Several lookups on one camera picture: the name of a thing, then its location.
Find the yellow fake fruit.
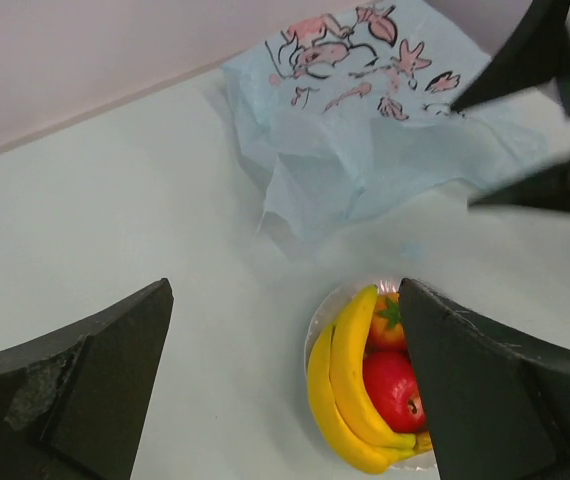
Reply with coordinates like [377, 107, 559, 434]
[305, 281, 433, 474]

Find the red fake apple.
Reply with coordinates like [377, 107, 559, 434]
[363, 351, 426, 433]

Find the white paper plate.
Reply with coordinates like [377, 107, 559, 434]
[304, 275, 437, 475]

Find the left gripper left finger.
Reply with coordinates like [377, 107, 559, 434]
[0, 279, 173, 479]

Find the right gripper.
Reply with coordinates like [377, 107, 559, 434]
[451, 0, 570, 214]

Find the orange red fake peach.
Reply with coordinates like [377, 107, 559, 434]
[367, 292, 407, 351]

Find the light blue plastic bag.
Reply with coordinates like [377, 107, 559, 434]
[222, 1, 570, 259]

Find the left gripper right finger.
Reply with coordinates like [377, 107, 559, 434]
[399, 278, 570, 480]

